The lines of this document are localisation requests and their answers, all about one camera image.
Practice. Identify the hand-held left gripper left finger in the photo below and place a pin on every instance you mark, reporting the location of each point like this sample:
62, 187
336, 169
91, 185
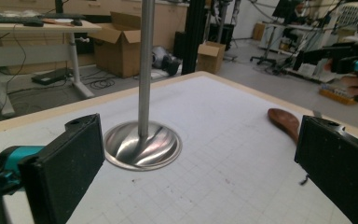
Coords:
65, 165

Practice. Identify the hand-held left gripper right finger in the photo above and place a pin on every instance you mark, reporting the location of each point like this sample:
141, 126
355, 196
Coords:
338, 165

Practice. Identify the black monitor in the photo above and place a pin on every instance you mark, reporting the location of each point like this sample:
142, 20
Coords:
284, 8

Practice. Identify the brown wooden spoon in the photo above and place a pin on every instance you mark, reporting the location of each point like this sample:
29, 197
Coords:
284, 122

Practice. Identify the flat black device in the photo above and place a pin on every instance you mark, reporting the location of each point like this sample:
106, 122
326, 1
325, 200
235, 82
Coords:
51, 76

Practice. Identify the small open cardboard box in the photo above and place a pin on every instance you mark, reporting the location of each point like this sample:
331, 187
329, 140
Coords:
209, 57

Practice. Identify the metal stand with round base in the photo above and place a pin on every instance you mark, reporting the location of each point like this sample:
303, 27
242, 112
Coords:
144, 93

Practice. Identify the white desk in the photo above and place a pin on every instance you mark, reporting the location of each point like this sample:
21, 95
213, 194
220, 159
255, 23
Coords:
28, 53

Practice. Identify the black metal pillar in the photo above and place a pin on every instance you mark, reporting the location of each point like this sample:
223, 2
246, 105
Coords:
193, 34

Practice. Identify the white grid mat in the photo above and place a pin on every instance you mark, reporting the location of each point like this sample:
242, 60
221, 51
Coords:
217, 149

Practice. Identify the large open cardboard box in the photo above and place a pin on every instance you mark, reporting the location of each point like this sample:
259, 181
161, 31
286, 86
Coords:
118, 46

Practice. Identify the black computer mouse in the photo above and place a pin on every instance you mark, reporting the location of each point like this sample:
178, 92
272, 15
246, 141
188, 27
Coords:
76, 22

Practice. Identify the grey and black bag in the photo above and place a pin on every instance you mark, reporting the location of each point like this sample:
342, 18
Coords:
166, 60

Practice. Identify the black keyboard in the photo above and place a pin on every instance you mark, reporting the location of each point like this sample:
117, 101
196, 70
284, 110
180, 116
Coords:
6, 18

